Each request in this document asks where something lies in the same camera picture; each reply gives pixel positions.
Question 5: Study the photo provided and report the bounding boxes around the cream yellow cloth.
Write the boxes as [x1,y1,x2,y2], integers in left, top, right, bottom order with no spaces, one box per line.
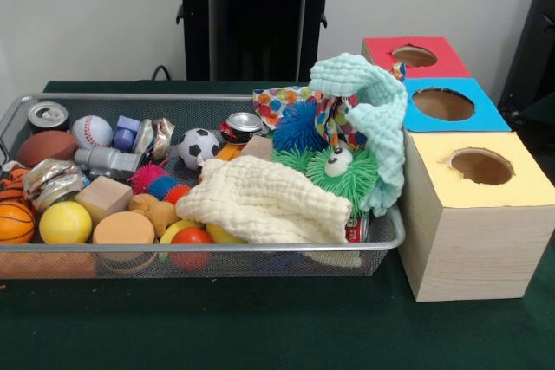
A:
[175,155,353,244]

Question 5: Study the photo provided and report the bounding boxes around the large polka dot cloth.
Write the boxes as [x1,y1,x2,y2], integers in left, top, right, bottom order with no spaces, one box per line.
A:
[252,62,407,148]

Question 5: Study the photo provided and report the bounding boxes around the green spiky toy with eyes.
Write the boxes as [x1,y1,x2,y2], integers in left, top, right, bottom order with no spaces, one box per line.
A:
[305,146,381,217]

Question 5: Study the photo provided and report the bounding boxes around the mint green muslin cloth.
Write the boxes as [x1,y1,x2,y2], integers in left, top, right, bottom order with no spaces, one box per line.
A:
[308,52,408,217]

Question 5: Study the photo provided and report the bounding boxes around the grey plastic bottle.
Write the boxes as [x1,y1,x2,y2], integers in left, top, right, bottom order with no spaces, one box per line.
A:
[73,146,144,181]

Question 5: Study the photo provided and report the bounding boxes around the shallow clear mesh bin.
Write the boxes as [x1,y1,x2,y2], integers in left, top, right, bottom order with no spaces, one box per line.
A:
[0,91,407,281]

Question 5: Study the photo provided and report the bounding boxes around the wooden box with three holes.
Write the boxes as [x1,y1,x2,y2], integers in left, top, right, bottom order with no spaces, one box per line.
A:
[360,35,555,302]

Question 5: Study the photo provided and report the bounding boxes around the black white soccer ball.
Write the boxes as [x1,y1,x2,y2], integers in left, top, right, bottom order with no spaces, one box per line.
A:
[177,127,221,171]

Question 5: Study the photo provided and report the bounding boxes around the white baseball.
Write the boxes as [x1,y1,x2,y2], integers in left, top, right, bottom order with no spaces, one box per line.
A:
[71,114,114,149]

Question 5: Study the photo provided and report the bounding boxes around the yellow ball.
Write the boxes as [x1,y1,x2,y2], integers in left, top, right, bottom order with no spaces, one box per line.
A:
[38,201,93,244]

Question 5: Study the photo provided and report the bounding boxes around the brown toy football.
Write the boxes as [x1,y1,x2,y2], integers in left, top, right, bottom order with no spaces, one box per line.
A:
[16,129,79,167]

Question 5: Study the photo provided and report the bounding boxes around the silver drink can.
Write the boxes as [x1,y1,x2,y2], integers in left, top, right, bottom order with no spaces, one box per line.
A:
[26,101,70,133]

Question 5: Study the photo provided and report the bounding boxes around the orange toy basketball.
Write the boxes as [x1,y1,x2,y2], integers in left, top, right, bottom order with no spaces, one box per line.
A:
[0,199,36,244]

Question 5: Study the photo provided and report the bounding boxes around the dark green side table cloth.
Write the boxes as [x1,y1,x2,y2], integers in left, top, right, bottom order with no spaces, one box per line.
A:
[518,92,555,127]

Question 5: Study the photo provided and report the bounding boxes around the black chair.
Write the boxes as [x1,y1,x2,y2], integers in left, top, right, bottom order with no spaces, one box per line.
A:
[496,0,555,114]

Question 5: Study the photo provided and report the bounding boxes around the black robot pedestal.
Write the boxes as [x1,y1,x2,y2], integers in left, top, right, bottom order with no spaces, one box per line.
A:
[166,0,350,82]

